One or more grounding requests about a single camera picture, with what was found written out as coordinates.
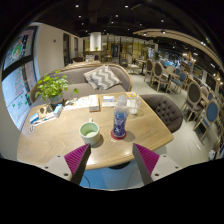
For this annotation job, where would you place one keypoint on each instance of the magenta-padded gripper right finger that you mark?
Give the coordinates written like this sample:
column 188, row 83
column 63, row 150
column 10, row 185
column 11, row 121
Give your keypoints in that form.
column 146, row 158

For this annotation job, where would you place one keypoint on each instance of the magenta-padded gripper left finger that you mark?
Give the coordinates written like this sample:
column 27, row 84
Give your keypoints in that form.
column 77, row 158

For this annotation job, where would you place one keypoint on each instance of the clear blue-labelled drink bottle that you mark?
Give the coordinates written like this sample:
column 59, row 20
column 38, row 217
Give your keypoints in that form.
column 120, row 120

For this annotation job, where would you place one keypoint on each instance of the pale green mug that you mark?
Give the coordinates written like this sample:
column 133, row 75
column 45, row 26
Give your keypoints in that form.
column 89, row 135

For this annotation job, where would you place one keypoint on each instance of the dark tufted armchair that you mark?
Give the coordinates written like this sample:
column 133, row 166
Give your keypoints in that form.
column 165, row 111

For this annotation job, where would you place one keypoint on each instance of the small light blue box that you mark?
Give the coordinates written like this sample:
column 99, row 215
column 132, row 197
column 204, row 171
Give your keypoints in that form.
column 58, row 110

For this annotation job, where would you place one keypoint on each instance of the clear plastic cup with straw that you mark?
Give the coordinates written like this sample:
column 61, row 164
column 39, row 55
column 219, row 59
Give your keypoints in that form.
column 134, row 106

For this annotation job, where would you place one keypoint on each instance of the white printed leaflet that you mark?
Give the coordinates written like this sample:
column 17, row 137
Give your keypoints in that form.
column 78, row 103

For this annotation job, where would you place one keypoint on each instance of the small white orange box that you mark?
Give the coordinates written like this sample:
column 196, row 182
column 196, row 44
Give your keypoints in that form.
column 94, row 103

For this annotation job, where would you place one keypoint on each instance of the blue white tissue pack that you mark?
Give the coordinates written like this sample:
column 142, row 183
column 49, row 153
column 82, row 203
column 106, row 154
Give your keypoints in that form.
column 34, row 118

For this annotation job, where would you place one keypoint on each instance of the white paper sheet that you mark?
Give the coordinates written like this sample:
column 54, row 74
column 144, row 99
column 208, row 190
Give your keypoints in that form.
column 108, row 104

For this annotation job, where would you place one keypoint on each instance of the white blue card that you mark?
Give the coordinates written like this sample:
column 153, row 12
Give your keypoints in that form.
column 109, row 98

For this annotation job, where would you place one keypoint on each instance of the potted green plant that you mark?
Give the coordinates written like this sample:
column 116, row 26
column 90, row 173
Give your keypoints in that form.
column 51, row 86

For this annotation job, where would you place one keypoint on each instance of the group of dining chairs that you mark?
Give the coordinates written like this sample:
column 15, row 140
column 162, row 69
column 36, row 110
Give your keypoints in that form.
column 193, row 96

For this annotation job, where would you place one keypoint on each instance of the curved grey sofa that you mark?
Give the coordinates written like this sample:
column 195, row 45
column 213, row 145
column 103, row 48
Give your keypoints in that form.
column 75, row 78

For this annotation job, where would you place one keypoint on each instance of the grey white zigzag cushion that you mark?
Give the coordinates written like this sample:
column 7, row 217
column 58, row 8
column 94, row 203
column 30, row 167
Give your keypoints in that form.
column 102, row 78

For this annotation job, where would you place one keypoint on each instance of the dark-framed decorated window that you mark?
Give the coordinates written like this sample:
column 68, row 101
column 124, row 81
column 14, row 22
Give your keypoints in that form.
column 18, row 86

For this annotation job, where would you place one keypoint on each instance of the group of ceiling lights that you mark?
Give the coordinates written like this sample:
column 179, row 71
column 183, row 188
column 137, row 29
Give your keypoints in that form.
column 126, row 6

